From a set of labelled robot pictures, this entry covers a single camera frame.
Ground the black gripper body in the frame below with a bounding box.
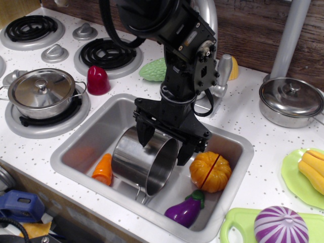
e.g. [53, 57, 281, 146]
[134, 98, 211, 153]

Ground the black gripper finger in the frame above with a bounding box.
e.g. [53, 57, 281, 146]
[177, 143, 195, 166]
[136, 120, 155, 147]

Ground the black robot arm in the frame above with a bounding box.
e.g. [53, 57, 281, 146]
[99, 1, 219, 166]

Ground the silver sink basin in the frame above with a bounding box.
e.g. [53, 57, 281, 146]
[50, 94, 254, 242]

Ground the lidded steel pot on stove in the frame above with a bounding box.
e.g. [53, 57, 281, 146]
[1, 68, 87, 119]

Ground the orange toy pumpkin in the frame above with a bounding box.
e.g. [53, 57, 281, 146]
[189, 151, 232, 193]

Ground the green toy bitter gourd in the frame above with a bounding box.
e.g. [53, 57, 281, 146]
[139, 58, 167, 82]

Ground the orange toy carrot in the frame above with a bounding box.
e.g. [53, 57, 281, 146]
[92, 153, 112, 186]

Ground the purple toy eggplant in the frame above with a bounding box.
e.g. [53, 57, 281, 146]
[164, 190, 205, 228]

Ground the red toy pepper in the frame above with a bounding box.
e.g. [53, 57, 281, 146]
[87, 66, 111, 96]

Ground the front stove burner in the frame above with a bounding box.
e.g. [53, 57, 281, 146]
[5, 85, 91, 139]

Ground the stove burner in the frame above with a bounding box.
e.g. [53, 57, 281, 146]
[73, 38, 143, 79]
[1, 15, 65, 51]
[5, 85, 91, 139]

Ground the back right stove burner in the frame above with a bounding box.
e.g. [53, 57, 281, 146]
[73, 38, 143, 79]

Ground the yellow toy corn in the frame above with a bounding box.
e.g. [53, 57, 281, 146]
[228, 56, 239, 80]

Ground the green cutting board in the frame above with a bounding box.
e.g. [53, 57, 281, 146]
[220, 208, 323, 242]

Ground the light green plate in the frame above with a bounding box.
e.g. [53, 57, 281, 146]
[281, 148, 323, 211]

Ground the lidded steel pan right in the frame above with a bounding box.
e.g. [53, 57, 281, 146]
[259, 77, 323, 128]

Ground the silver toy faucet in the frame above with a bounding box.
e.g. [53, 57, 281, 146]
[191, 0, 232, 116]

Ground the purple striped toy onion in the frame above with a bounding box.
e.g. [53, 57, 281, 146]
[254, 206, 309, 242]

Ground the upper grey stove knob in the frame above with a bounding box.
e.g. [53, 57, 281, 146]
[72, 23, 98, 41]

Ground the grey stove knob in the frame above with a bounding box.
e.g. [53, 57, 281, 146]
[3, 69, 27, 86]
[72, 23, 98, 41]
[41, 44, 69, 63]

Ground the lower grey stove knob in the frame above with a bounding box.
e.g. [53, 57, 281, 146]
[41, 44, 69, 63]

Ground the yellow toy squash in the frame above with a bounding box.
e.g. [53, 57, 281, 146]
[298, 149, 323, 194]

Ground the blue tool below counter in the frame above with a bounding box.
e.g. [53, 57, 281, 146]
[1, 190, 45, 223]

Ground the grey vertical pole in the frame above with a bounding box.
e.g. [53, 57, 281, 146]
[263, 0, 311, 82]

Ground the yellow cloth lower left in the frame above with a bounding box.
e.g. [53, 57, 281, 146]
[22, 222, 52, 239]

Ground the left grey stove knob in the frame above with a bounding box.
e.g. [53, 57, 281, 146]
[3, 69, 27, 86]

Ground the back left stove burner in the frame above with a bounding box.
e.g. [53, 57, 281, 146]
[1, 15, 65, 51]

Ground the black cable lower left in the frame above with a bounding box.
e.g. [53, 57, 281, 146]
[0, 217, 31, 243]

